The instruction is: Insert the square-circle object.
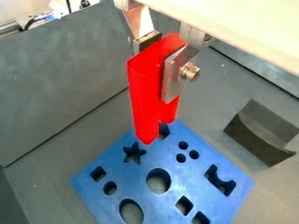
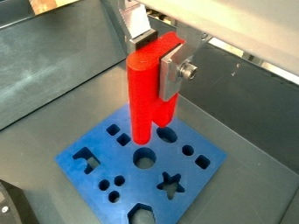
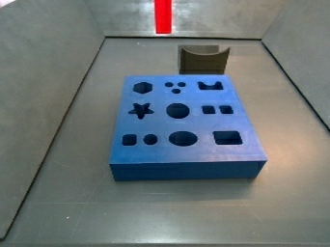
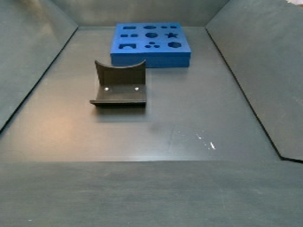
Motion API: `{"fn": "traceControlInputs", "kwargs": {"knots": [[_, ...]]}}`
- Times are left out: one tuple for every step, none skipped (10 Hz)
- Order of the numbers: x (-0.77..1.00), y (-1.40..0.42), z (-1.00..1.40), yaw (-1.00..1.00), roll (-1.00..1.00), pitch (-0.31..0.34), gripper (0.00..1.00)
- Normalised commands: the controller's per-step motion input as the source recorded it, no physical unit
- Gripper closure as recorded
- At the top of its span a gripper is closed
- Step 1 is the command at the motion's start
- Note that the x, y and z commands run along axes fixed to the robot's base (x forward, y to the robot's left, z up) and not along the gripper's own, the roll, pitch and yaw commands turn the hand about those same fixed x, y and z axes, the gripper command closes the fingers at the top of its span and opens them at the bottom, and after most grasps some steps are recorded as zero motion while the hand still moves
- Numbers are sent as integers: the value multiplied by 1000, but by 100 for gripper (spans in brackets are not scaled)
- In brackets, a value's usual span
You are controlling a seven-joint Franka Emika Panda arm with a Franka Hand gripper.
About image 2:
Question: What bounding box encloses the blue shape-sorter board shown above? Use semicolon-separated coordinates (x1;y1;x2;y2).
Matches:
54;106;225;224

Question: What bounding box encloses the red square-circle peg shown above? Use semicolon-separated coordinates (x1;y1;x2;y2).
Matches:
125;31;184;144

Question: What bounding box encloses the black device at corner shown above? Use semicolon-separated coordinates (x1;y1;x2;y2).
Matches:
0;179;40;224

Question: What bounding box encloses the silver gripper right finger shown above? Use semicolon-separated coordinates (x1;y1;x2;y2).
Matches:
158;22;210;102

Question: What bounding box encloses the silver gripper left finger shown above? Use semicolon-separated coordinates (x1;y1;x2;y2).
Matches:
117;0;157;53

